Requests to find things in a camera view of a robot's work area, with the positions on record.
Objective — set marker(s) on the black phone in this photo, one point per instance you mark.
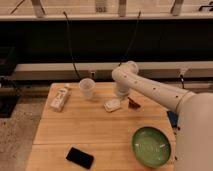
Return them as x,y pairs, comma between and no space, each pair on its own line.
80,158

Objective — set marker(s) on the dark red oblong object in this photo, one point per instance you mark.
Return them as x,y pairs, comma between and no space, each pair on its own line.
132,104

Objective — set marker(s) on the blue connector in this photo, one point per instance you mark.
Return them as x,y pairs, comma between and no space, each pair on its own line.
173,118

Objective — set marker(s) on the green bowl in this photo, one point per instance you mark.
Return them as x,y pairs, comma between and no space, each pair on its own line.
151,147

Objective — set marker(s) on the clear plastic cup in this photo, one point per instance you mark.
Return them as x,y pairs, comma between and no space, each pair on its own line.
87,86

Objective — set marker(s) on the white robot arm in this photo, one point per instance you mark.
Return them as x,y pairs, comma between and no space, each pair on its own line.
194,140

